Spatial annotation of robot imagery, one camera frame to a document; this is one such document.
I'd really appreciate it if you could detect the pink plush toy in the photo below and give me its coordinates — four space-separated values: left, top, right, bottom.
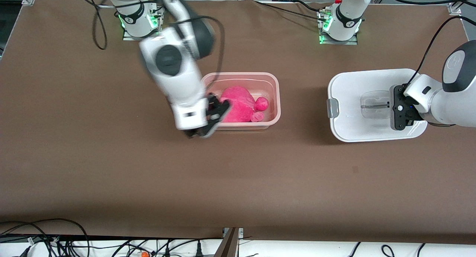
219 86 269 123

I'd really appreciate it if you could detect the white box lid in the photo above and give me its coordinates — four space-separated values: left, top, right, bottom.
327 68 428 143

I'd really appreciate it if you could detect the translucent plastic storage box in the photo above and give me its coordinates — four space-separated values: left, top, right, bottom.
201 72 281 131

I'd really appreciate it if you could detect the brown table mat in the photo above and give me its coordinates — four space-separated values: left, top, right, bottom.
0 0 476 246

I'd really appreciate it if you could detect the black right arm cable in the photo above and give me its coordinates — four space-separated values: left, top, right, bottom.
76 0 226 97

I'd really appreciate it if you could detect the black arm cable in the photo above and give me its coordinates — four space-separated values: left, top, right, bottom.
76 0 226 97
383 0 476 86

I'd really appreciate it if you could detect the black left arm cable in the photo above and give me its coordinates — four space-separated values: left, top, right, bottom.
383 0 476 86

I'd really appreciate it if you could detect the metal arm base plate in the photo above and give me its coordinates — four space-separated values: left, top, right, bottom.
318 8 358 46
122 6 165 41

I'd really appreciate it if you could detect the thin black table cable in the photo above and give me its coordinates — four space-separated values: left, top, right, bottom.
254 0 332 23

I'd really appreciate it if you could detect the aluminium frame strut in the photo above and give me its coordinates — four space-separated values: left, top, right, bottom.
214 227 244 257

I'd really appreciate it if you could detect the black looped cable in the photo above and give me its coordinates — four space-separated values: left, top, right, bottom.
0 218 90 257

